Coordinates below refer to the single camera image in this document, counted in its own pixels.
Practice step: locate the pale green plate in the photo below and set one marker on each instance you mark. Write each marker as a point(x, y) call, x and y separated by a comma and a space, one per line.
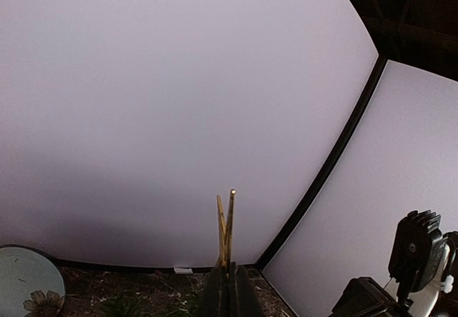
point(31, 285)

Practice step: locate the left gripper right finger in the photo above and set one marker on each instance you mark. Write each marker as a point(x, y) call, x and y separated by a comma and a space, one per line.
point(243, 301)

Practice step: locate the right black frame post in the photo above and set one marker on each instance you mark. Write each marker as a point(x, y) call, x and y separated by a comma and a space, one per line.
point(327, 167)

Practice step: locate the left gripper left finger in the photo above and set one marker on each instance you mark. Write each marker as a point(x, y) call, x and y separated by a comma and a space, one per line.
point(214, 300)

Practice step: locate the gold star ornament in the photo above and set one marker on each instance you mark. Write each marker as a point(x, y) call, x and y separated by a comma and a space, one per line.
point(225, 231)

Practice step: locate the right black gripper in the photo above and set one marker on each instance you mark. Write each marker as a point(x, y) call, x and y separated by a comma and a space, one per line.
point(364, 297)

